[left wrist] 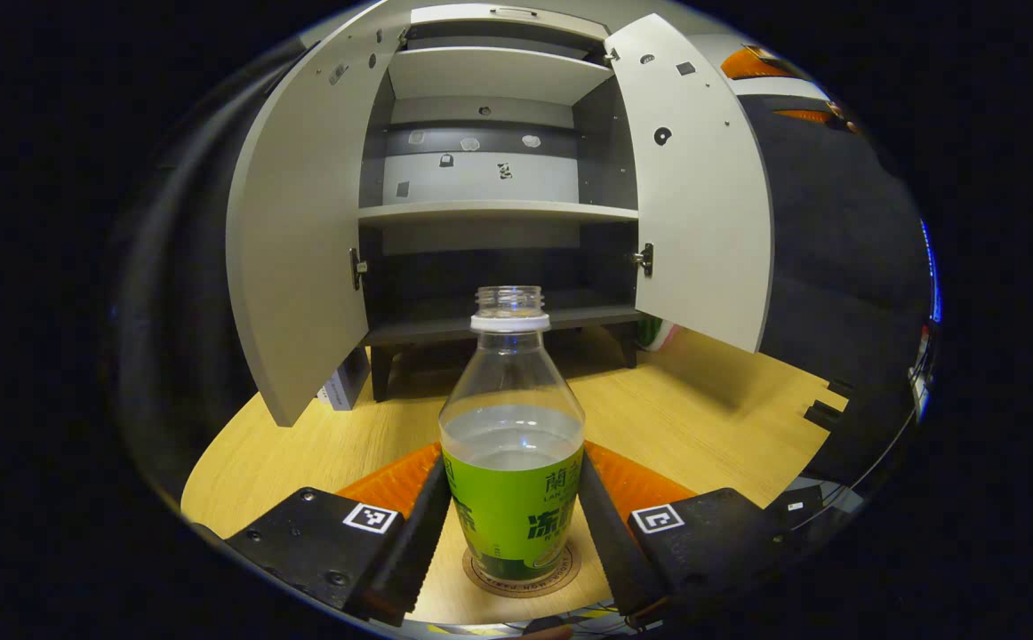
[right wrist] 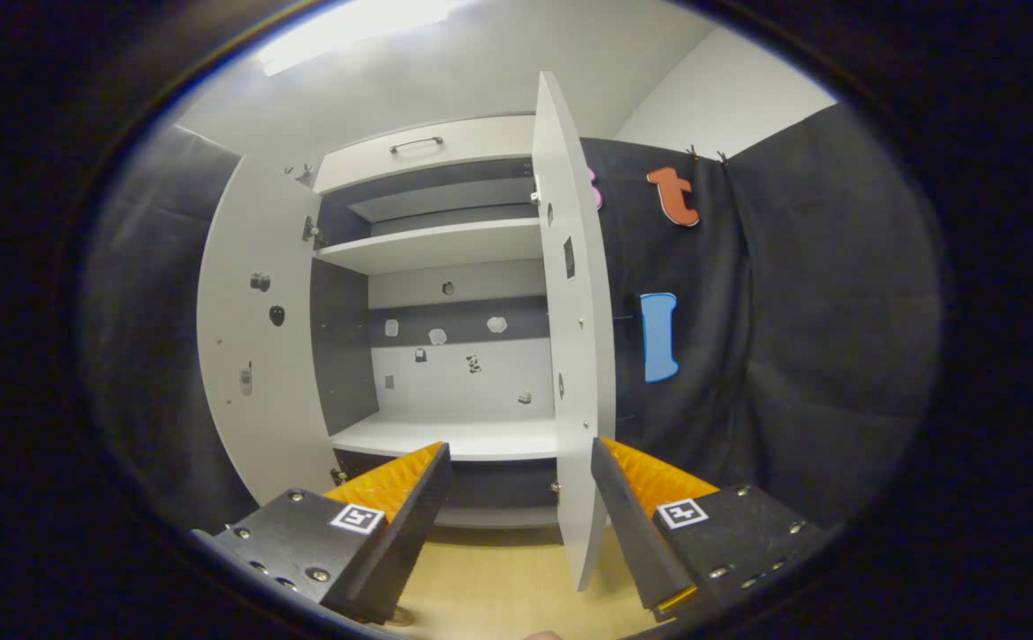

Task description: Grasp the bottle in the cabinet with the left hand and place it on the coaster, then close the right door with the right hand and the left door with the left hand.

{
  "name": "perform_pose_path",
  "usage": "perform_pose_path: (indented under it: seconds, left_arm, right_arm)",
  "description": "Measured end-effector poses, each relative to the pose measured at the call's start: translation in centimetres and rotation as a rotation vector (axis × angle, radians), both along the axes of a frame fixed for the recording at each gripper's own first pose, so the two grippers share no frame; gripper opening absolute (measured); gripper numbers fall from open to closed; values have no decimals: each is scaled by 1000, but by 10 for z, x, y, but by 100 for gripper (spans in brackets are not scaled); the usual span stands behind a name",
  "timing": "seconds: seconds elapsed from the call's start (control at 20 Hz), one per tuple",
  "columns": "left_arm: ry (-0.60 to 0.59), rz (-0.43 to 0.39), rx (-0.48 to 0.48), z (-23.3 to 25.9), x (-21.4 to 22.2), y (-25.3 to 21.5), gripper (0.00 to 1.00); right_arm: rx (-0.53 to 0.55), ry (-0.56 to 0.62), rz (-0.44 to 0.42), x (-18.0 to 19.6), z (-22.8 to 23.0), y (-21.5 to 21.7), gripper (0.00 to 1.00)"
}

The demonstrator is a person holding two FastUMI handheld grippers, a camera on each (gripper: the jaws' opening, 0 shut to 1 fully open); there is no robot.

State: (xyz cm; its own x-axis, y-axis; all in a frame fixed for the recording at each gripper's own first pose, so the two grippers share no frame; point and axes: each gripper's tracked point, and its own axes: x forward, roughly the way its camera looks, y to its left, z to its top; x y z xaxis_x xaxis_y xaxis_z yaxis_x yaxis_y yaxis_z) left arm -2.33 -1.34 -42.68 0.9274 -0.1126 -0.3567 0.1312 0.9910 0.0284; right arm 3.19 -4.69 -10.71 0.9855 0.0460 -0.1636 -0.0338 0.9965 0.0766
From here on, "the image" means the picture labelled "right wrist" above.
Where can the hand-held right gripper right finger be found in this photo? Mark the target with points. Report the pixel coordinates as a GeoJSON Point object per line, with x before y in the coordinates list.
{"type": "Point", "coordinates": [632, 533]}

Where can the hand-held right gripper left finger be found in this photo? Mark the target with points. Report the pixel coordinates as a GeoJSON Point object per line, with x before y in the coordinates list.
{"type": "Point", "coordinates": [410, 533]}

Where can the round beige coaster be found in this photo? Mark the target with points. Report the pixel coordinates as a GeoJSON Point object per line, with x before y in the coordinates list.
{"type": "Point", "coordinates": [399, 616]}

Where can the white cabinet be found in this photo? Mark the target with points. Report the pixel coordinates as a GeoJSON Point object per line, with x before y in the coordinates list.
{"type": "Point", "coordinates": [481, 391]}

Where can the white cabinet door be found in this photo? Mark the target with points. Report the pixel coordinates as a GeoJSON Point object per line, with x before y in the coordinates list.
{"type": "Point", "coordinates": [281, 427]}
{"type": "Point", "coordinates": [579, 356]}

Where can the white cabinet shelf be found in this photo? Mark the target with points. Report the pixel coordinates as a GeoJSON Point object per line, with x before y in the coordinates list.
{"type": "Point", "coordinates": [445, 244]}

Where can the white cabinet drawer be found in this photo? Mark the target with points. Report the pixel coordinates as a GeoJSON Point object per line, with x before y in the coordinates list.
{"type": "Point", "coordinates": [481, 142]}

